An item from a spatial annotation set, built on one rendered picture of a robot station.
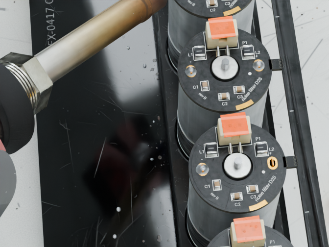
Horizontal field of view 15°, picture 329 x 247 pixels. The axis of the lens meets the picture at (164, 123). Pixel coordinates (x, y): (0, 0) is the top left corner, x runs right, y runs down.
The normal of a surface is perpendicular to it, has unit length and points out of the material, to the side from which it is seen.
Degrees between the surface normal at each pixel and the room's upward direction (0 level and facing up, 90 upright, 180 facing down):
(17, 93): 41
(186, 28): 90
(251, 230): 0
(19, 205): 0
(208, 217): 90
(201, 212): 90
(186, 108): 90
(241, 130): 0
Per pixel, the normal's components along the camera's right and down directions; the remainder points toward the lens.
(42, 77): 0.62, -0.29
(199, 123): -0.53, 0.77
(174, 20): -0.84, 0.50
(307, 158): 0.00, -0.41
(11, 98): 0.18, 0.08
